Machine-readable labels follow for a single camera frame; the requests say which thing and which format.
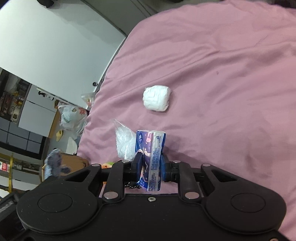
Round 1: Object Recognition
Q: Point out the blue tissue pack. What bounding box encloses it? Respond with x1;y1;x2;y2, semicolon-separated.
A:
135;130;166;192

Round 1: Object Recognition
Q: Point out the grey blue denim plush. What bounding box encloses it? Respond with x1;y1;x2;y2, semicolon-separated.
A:
42;149;71;180

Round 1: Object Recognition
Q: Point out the burger plush toy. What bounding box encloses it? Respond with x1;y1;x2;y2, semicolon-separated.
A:
101;162;114;169

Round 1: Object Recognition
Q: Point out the clear plastic bag white filling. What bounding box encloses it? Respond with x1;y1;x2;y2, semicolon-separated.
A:
113;119;136;162

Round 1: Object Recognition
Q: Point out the brown cardboard box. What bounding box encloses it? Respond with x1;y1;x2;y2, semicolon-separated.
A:
41;153;89;181

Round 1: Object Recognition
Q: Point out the white floor towel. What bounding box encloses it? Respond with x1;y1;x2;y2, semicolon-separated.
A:
65;137;78;155

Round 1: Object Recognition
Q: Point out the white plastic shopping bag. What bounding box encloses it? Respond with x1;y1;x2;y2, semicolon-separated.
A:
58;104;88;136

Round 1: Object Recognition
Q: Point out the yellow slipper far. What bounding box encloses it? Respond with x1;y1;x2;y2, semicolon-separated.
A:
56;130;63;142

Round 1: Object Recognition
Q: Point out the white crumpled tissue ball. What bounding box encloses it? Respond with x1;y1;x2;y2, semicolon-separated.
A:
142;85;171;112

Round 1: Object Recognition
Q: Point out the small clear trash bag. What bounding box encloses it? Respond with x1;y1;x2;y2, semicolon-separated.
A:
81;92;96;108

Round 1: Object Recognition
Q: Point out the pink bed sheet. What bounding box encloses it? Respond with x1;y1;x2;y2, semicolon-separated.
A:
77;1;295;240

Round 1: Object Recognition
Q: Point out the white kitchen cabinet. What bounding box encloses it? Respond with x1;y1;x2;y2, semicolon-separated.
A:
18;85;57;138

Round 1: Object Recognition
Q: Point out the black spray bottle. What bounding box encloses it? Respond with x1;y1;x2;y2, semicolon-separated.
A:
38;91;55;101

